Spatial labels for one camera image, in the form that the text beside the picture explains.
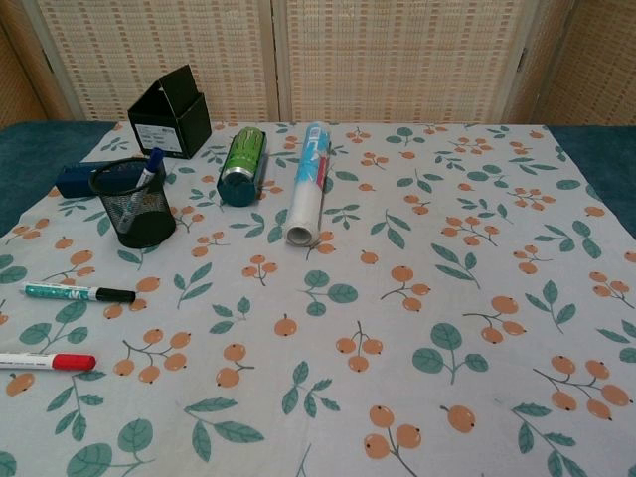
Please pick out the black cap marker pen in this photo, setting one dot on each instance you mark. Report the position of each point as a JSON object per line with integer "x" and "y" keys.
{"x": 74, "y": 291}

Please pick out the red capped white marker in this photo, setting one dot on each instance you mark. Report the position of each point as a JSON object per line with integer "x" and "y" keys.
{"x": 69, "y": 362}

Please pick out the black mesh pen holder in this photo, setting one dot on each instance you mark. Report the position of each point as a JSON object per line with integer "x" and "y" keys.
{"x": 149, "y": 228}

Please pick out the blue cap marker pen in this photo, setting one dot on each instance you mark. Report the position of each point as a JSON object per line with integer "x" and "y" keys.
{"x": 155, "y": 159}

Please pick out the white blue wrap roll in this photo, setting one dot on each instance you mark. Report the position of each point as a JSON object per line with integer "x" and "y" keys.
{"x": 310, "y": 174}

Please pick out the green drink can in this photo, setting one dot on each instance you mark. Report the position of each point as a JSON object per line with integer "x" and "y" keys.
{"x": 243, "y": 149}
{"x": 237, "y": 193}

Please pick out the floral print tablecloth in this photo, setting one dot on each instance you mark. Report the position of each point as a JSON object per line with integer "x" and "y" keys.
{"x": 397, "y": 348}

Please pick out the black cardboard box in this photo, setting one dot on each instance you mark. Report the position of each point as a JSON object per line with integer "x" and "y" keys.
{"x": 194, "y": 134}

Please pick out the woven folding screen panel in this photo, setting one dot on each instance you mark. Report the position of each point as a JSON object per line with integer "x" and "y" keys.
{"x": 397, "y": 49}
{"x": 15, "y": 74}
{"x": 149, "y": 49}
{"x": 596, "y": 59}

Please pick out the blue pencil case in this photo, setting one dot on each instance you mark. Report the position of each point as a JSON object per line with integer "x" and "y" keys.
{"x": 72, "y": 181}

